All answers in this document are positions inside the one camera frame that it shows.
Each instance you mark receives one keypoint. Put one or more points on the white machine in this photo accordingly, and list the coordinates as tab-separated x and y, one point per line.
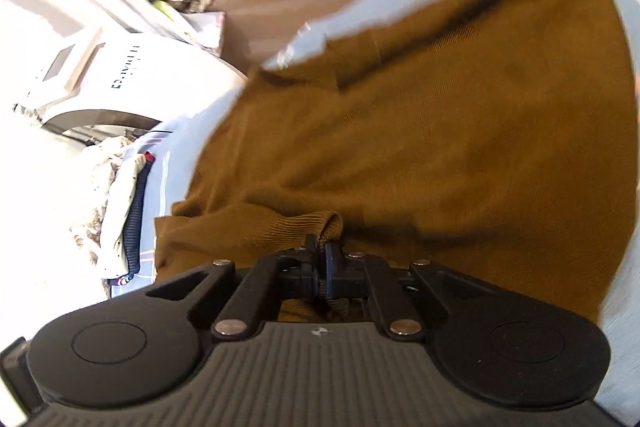
125	82

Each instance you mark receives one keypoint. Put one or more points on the brown knit garment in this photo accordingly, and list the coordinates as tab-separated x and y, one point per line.
425	132

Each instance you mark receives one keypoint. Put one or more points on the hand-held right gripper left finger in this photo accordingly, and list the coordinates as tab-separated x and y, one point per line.
272	287

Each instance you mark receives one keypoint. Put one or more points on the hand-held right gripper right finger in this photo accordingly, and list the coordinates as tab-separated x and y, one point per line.
350	279

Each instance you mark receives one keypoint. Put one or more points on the white garment with navy trim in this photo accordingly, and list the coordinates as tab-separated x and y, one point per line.
122	212

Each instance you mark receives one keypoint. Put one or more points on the navy and white clothes pile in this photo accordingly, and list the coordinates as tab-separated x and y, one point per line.
95	202

